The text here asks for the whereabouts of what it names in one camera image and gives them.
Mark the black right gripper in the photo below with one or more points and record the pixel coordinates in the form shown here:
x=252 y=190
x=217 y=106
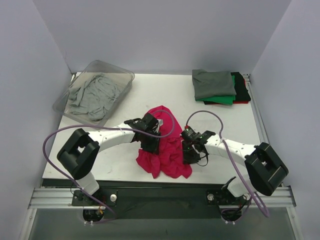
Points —
x=189 y=155

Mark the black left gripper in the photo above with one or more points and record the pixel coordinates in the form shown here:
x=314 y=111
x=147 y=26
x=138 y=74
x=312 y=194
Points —
x=151 y=144

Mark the pink t-shirt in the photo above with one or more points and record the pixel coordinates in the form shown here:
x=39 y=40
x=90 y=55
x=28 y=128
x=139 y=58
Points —
x=169 y=160

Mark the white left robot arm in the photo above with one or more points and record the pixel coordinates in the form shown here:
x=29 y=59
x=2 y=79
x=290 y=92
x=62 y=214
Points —
x=80 y=151

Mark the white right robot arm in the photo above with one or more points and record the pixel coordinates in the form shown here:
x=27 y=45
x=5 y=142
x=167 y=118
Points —
x=265 y=170

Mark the folded green t-shirt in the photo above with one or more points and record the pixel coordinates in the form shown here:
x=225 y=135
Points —
x=214 y=87

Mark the crumpled light grey t-shirt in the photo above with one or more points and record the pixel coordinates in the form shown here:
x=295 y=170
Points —
x=95 y=97

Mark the folded dark grey t-shirt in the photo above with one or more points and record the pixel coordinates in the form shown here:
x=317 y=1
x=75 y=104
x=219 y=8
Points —
x=212 y=84

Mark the clear plastic bin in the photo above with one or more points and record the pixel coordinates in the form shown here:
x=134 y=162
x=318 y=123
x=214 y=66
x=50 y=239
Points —
x=119 y=75

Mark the folded black t-shirt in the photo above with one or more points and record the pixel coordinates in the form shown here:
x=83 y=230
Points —
x=222 y=100

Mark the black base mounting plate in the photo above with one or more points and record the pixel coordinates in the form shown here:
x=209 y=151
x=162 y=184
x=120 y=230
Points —
x=159 y=203

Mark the aluminium front frame rail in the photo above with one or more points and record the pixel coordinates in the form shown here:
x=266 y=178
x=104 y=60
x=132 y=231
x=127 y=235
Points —
x=65 y=198

